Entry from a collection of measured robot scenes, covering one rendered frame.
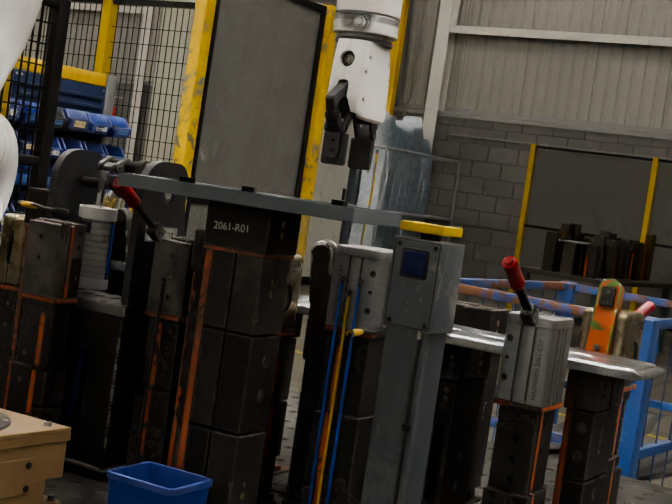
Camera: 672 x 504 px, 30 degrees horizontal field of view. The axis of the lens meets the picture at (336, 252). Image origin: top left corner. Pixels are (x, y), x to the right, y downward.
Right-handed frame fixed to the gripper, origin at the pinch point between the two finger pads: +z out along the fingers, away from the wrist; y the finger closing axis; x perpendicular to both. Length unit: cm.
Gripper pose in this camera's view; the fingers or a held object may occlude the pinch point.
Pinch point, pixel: (347, 159)
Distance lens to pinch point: 162.7
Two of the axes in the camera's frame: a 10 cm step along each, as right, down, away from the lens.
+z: -1.4, 9.9, 0.5
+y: 3.7, 0.0, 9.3
